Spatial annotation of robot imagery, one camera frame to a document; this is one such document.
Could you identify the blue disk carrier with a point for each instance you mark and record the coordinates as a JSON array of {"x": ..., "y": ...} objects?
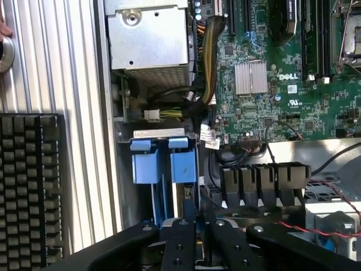
[{"x": 145, "y": 169}]

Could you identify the black keyboard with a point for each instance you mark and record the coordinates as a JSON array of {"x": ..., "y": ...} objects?
[{"x": 28, "y": 183}]

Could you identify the green motherboard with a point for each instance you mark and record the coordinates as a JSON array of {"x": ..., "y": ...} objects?
[{"x": 310, "y": 107}]

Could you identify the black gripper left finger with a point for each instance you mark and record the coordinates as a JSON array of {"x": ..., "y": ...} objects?
[{"x": 180, "y": 248}]

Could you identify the blue drive bay cage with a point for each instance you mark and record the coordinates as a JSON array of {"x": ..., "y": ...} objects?
[{"x": 124, "y": 183}]

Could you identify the silver drive bracket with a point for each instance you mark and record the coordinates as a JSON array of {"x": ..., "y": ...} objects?
[{"x": 338, "y": 223}]

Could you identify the round silver knob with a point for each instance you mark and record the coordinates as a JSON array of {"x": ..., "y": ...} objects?
[{"x": 5, "y": 55}]

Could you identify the silver power supply unit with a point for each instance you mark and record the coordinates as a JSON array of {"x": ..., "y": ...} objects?
[{"x": 146, "y": 39}]

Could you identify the white power connector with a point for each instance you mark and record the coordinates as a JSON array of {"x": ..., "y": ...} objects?
[{"x": 152, "y": 115}]

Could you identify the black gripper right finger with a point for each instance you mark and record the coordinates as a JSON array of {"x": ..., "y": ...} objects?
[{"x": 231, "y": 248}]

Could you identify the metal CPU socket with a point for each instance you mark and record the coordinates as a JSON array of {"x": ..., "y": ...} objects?
[{"x": 349, "y": 36}]

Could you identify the black expansion slot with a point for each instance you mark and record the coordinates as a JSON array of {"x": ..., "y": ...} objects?
[{"x": 232, "y": 17}]

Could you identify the black open PC case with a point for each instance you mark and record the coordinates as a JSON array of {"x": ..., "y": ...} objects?
[{"x": 105, "y": 70}]

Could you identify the silver chipset heatsink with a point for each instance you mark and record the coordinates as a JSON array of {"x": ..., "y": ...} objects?
[{"x": 251, "y": 77}]

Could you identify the black RAM slot bank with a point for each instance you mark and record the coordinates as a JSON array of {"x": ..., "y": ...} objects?
[{"x": 310, "y": 42}]

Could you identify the black fan shroud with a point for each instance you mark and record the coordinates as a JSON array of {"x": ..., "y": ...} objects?
[{"x": 290, "y": 172}]

